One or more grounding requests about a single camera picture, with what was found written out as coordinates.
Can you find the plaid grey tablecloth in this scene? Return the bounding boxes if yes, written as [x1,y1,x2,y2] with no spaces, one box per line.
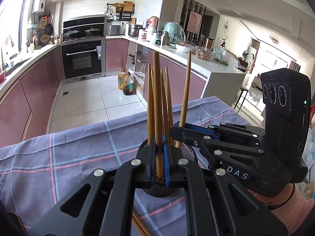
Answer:
[1,97,250,235]

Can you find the pink sleeve forearm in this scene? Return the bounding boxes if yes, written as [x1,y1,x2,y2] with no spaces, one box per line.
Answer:
[268,184,314,235]

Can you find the steel stock pot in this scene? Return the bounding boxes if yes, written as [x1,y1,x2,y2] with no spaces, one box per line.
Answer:
[128,24,143,37]

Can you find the dark oil bottle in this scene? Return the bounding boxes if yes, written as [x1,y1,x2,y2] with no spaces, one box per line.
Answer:
[123,72,133,95]

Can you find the yellow oil bottle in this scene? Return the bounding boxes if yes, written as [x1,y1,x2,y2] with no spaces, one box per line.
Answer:
[118,69,125,90]

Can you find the mint green food cover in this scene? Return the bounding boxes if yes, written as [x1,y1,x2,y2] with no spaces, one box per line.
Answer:
[163,22,186,44]

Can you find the black camera box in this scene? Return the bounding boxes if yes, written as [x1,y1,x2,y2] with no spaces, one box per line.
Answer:
[260,68,311,168]

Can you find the pink kitchen cabinets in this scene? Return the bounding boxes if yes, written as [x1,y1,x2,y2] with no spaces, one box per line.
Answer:
[0,38,207,148]

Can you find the black mesh cup holder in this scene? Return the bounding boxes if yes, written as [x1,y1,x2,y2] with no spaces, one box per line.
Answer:
[131,135,199,198]

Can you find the black built-in oven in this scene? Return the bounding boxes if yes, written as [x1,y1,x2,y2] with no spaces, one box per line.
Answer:
[61,38,105,83]

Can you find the white kitchen counter island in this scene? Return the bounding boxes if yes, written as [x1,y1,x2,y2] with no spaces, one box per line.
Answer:
[106,36,245,106]

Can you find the person's right hand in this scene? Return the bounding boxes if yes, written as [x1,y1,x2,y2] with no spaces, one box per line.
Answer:
[248,183,295,210]

